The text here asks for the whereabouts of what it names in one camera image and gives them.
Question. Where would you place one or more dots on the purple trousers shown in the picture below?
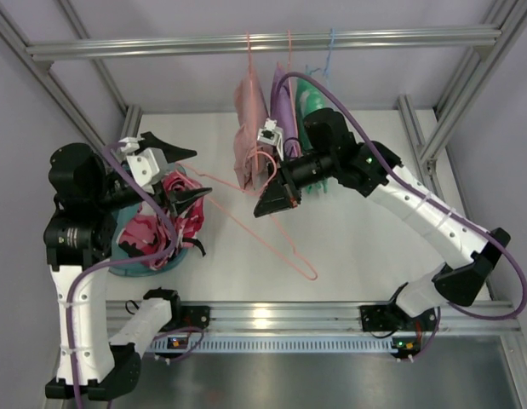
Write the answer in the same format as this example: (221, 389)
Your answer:
(283, 113)

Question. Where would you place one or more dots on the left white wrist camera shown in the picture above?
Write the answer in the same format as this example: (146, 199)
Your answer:
(145, 159)

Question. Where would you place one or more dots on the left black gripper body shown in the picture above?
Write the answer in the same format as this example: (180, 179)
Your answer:
(164, 192)

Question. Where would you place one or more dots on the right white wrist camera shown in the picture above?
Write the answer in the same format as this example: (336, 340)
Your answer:
(271, 134)

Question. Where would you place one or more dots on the pink patterned trousers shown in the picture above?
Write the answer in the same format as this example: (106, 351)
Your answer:
(140, 232)

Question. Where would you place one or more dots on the slotted grey cable duct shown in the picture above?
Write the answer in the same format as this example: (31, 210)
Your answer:
(243, 345)

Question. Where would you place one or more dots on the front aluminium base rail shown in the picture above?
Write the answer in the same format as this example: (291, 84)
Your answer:
(256, 319)

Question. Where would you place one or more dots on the aluminium hanging rail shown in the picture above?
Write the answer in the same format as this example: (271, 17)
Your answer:
(425, 37)

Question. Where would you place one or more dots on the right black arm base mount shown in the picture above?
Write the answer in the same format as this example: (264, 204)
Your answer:
(390, 318)

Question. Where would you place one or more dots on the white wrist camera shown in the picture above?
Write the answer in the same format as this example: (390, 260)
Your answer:
(271, 134)
(145, 159)

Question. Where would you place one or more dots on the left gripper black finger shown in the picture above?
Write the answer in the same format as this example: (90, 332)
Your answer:
(172, 153)
(180, 201)

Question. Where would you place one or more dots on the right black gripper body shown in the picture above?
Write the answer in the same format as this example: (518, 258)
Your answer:
(286, 181)

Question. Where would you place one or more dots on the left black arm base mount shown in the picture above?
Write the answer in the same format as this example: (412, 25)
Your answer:
(190, 316)

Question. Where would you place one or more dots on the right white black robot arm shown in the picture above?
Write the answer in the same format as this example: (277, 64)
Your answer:
(378, 174)

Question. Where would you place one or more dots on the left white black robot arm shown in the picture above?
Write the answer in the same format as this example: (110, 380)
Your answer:
(126, 197)

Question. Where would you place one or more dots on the aluminium frame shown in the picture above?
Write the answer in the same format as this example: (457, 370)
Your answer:
(457, 116)

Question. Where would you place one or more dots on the green patterned trousers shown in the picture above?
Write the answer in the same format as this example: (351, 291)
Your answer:
(307, 100)

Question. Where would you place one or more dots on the light pink trousers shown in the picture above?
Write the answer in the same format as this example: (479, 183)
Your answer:
(240, 145)

